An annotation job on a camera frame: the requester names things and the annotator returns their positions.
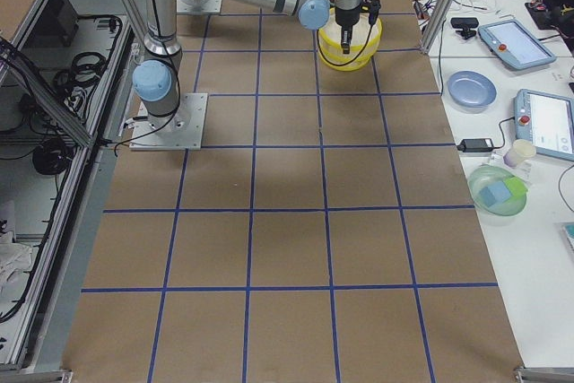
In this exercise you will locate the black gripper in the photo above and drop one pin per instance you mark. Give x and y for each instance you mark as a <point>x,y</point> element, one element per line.
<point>346,18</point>

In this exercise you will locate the yellow rimmed steamer basket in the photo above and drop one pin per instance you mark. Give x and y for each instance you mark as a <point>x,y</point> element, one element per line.
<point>329,35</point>
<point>353,62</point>

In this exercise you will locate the black webcam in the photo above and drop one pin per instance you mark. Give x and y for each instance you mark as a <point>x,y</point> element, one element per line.
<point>465,26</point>

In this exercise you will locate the blue plate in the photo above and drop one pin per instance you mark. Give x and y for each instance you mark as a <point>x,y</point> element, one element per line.
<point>471,92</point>

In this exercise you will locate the far teach pendant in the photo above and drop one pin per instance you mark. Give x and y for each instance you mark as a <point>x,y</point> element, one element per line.
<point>514,45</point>

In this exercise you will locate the teach pendant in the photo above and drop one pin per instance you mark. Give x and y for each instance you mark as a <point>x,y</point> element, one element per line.
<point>546,121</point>
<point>514,45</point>

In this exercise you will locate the black power adapter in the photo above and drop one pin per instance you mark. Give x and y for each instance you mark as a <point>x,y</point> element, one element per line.
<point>476,145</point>

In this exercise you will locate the white paper cup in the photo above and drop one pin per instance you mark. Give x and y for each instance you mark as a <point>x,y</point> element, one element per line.
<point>521,150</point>

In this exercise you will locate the translucent green bowl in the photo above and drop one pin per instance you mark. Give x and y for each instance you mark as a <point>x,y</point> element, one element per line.
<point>487,174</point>

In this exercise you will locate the near teach pendant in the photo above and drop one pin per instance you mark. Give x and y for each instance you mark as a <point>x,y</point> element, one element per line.
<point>546,121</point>

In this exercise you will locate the blue sponge block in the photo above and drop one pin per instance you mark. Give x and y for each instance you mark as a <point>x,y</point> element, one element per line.
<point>493,194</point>

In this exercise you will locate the green sponge block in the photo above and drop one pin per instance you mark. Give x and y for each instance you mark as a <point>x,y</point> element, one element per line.
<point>515,186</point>

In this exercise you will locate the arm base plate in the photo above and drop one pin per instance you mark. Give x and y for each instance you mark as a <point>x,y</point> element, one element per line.
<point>199,7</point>
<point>184,131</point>

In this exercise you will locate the aluminium frame rail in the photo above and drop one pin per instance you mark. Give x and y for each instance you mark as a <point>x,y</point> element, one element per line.
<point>14,61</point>

